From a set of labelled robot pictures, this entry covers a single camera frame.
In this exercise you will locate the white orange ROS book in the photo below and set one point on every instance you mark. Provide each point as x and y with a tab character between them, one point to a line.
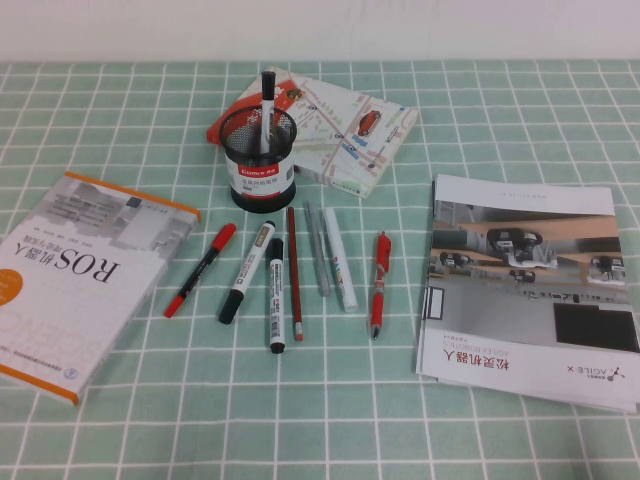
75	300

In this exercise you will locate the white AgileX robotics brochure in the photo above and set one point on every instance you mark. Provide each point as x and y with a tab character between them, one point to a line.
500	310
615	406

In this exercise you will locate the black mesh pen holder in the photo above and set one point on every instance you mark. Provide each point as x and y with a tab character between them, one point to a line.
260	185

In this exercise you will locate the red pencil with eraser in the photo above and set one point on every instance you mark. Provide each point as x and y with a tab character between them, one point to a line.
294	270

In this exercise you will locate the red and black marker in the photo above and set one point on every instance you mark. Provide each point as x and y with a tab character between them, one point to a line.
200	270

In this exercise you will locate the white pen colourful print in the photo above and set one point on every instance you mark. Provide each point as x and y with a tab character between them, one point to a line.
340	265

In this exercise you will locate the grey pen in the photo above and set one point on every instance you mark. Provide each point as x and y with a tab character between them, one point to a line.
318	255

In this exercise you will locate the map-covered gift box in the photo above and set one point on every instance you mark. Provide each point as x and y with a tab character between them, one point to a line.
350	130

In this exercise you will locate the black white whiteboard marker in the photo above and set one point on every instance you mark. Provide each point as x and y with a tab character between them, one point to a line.
275	300

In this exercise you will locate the white marker brown label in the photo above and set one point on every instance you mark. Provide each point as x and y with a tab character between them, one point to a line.
247	272

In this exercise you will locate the red gel pen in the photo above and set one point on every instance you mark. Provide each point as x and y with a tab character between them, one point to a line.
379	295

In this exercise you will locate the black capped slim marker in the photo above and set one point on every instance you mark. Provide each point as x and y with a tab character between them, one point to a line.
268	95

